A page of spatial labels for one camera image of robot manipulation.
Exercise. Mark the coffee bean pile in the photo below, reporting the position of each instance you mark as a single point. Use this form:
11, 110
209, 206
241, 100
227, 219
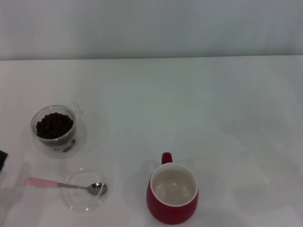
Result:
53, 126

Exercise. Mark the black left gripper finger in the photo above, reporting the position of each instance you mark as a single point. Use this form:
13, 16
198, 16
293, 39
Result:
2, 158

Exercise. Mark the clear glass dish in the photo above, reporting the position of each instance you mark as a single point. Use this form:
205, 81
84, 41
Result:
80, 202

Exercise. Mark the red ceramic mug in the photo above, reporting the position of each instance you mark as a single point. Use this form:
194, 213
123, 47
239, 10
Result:
165, 214

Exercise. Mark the double-walled glass cup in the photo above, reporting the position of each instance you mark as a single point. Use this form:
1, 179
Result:
47, 147

